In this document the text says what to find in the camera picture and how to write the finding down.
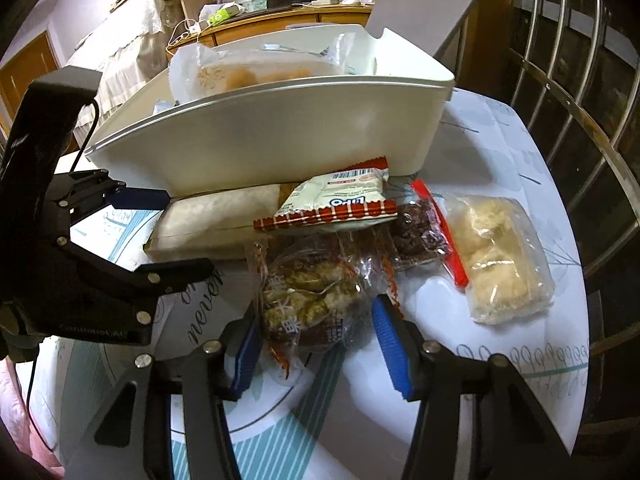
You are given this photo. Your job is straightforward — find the metal window security bars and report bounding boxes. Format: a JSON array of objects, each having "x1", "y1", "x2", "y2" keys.
[{"x1": 506, "y1": 0, "x2": 639, "y2": 323}]

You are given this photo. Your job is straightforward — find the white plastic organizer box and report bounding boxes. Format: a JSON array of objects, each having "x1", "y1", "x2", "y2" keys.
[{"x1": 86, "y1": 25, "x2": 454, "y2": 196}]

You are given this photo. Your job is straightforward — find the grey office chair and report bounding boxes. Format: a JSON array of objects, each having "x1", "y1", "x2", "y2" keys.
[{"x1": 366, "y1": 0, "x2": 476, "y2": 75}]

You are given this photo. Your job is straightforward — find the yellow cookies clear bag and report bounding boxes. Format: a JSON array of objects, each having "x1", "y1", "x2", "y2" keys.
[{"x1": 444, "y1": 194, "x2": 555, "y2": 325}]

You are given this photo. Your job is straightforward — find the beige wafer bar pack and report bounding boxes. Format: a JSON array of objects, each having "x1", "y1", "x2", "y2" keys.
[{"x1": 144, "y1": 184, "x2": 294, "y2": 262}]

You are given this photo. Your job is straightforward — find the green tissue pack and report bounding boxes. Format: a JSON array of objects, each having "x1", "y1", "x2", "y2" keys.
[{"x1": 207, "y1": 6, "x2": 239, "y2": 26}]

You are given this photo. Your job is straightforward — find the brown cake clear pack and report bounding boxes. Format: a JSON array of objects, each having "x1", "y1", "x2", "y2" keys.
[{"x1": 168, "y1": 38, "x2": 350, "y2": 104}]

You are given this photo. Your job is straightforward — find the white printed tablecloth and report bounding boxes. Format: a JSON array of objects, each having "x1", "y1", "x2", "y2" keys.
[{"x1": 30, "y1": 90, "x2": 589, "y2": 479}]

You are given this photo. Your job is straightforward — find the wooden desk with drawers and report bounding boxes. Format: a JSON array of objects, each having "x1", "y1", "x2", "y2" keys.
[{"x1": 166, "y1": 4, "x2": 373, "y2": 60}]

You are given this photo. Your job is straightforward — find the white charging cable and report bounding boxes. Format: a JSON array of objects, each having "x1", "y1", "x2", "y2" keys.
[{"x1": 167, "y1": 16, "x2": 202, "y2": 49}]

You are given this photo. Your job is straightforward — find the large white cracker bag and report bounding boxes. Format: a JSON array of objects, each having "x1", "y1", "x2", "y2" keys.
[{"x1": 259, "y1": 32, "x2": 378, "y2": 76}]

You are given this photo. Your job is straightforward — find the lace covered cabinet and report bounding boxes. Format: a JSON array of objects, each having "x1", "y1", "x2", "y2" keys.
[{"x1": 68, "y1": 0, "x2": 184, "y2": 143}]

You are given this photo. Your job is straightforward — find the red white biscuit packet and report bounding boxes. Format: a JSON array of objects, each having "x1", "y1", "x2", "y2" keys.
[{"x1": 254, "y1": 156, "x2": 397, "y2": 236}]

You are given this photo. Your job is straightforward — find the red mixed nuts packet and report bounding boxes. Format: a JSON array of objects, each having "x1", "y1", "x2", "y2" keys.
[{"x1": 253, "y1": 179, "x2": 469, "y2": 382}]

